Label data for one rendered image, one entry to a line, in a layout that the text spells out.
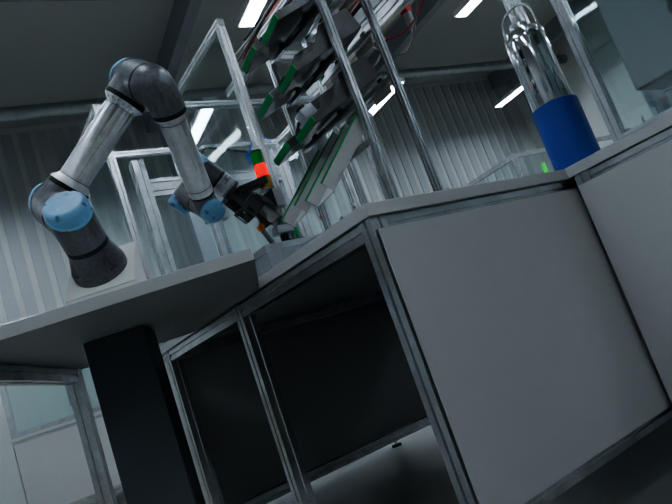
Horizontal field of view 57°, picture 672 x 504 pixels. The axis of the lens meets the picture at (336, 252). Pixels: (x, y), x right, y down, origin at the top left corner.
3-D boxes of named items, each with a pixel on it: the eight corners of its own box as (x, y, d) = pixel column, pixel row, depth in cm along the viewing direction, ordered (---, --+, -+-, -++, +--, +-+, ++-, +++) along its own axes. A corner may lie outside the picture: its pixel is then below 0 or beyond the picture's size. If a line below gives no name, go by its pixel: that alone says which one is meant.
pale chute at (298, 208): (307, 212, 176) (294, 204, 175) (293, 227, 188) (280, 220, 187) (345, 138, 188) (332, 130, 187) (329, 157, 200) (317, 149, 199)
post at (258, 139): (299, 261, 230) (218, 25, 247) (295, 263, 232) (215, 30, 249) (305, 259, 232) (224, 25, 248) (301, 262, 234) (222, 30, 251)
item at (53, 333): (-86, 368, 123) (-90, 354, 124) (64, 375, 211) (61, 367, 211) (254, 259, 134) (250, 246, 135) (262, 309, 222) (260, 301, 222)
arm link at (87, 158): (33, 225, 164) (145, 53, 168) (16, 208, 174) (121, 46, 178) (73, 244, 173) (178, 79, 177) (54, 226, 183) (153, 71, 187)
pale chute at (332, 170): (335, 191, 164) (320, 182, 163) (318, 208, 176) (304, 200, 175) (373, 113, 176) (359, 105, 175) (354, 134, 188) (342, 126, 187)
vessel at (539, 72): (558, 95, 200) (513, -7, 207) (525, 117, 212) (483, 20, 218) (582, 94, 209) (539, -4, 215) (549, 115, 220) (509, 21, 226)
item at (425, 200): (368, 216, 131) (363, 203, 132) (161, 354, 250) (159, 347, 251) (682, 157, 214) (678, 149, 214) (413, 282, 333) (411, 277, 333)
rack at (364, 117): (402, 219, 164) (304, -40, 178) (332, 262, 193) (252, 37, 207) (456, 208, 177) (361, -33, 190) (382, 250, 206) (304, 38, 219)
